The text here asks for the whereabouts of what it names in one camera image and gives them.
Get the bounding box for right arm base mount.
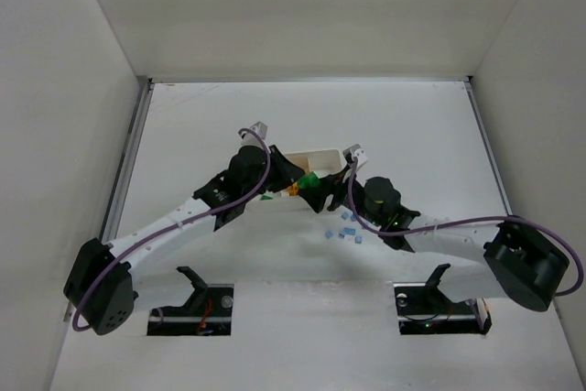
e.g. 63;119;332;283
393;264;493;336

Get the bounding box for white divided plastic container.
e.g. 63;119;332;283
245;149;343;214

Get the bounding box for yellow lego pieces in container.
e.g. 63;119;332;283
284;182;299;197

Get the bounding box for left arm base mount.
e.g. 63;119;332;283
146;266;234;337

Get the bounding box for green lego cluster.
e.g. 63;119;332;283
297;171;320;190

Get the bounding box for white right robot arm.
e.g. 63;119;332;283
298;167;570;312

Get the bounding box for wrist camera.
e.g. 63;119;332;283
250;122;268;139
342;144;368;168

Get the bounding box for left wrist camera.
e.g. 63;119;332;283
250;122;268;139

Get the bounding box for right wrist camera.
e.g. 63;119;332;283
342;144;368;168

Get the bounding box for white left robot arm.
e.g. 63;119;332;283
63;145;305;335

